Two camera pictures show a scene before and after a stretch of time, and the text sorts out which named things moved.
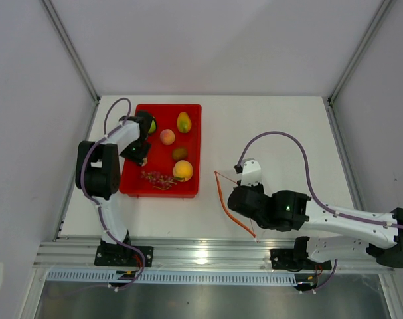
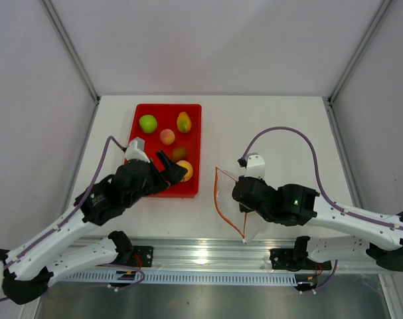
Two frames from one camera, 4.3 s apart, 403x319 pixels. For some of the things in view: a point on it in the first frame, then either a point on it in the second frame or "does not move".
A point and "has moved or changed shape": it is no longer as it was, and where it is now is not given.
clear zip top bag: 226,186 has moved or changed shape
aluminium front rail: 182,255 does not move
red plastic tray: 173,168 does not move
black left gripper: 138,157 to 173,173
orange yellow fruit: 182,171 does not move
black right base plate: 295,259 does not move
